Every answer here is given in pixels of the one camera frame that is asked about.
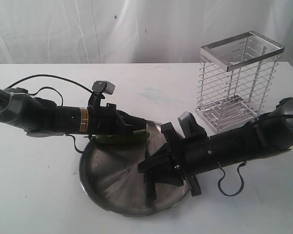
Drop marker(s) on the black handled knife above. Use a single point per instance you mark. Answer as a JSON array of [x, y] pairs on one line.
[[148, 178]]

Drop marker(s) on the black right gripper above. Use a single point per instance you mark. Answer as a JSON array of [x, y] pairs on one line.
[[188, 157]]

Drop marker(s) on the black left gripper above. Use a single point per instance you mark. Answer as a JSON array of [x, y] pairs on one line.
[[107, 120]]

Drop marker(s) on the chrome wire utensil holder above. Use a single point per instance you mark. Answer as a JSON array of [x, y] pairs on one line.
[[235, 78]]

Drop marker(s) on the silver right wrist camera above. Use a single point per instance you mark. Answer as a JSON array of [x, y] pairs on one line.
[[190, 127]]

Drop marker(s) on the green cucumber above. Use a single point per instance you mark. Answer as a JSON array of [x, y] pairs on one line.
[[136, 137]]

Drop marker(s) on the round stainless steel plate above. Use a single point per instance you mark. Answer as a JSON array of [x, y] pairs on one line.
[[110, 178]]

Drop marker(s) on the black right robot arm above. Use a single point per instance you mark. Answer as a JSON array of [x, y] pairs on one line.
[[267, 135]]

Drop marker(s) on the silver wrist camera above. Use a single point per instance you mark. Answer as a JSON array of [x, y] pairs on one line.
[[103, 86], [190, 127]]

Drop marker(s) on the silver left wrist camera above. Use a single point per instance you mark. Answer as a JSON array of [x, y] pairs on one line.
[[103, 86]]

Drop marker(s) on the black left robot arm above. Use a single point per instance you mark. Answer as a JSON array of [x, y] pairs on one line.
[[39, 117]]

